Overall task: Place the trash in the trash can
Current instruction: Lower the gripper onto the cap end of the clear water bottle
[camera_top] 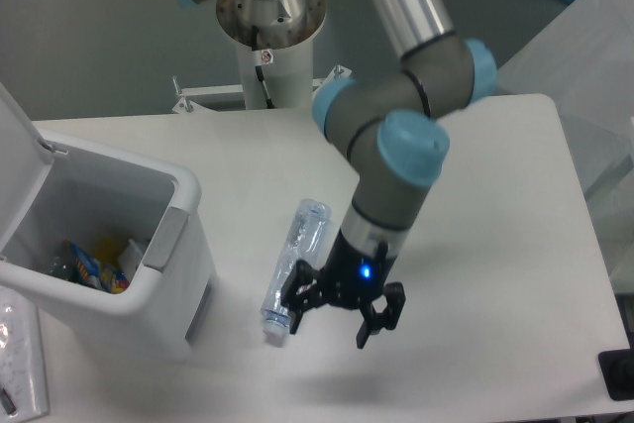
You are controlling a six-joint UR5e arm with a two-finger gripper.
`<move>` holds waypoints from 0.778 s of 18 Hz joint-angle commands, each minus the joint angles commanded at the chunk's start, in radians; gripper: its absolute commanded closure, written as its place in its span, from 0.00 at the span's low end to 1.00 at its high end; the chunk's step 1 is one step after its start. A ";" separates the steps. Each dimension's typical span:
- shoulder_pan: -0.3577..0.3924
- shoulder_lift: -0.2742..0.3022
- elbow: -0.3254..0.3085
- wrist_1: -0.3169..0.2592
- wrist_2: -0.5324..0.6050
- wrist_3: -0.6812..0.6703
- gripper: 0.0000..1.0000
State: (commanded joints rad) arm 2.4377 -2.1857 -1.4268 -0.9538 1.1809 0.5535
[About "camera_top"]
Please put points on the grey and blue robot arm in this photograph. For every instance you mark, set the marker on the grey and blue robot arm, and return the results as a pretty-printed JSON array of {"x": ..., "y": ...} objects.
[{"x": 387, "y": 131}]

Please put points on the clear plastic sheet tray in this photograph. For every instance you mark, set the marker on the clear plastic sheet tray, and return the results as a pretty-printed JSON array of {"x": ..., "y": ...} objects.
[{"x": 24, "y": 387}]

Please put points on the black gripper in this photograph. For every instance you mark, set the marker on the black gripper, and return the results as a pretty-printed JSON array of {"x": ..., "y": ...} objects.
[{"x": 349, "y": 279}]

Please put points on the colourful snack wrapper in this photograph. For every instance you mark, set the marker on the colourful snack wrapper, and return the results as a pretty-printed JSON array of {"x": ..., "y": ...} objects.
[{"x": 95, "y": 274}]

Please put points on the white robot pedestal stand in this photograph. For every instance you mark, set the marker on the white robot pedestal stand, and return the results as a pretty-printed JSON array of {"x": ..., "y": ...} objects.
[{"x": 269, "y": 79}]

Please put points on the white tissue wrapper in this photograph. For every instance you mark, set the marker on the white tissue wrapper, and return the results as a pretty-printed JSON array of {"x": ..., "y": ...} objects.
[{"x": 131, "y": 258}]

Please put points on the white trash can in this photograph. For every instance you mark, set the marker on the white trash can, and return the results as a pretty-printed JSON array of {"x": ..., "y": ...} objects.
[{"x": 56, "y": 189}]

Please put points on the crushed clear plastic bottle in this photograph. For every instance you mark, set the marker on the crushed clear plastic bottle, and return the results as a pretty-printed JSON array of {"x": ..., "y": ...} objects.
[{"x": 303, "y": 242}]

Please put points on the black device at table edge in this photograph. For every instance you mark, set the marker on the black device at table edge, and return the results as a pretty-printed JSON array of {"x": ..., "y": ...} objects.
[{"x": 617, "y": 370}]

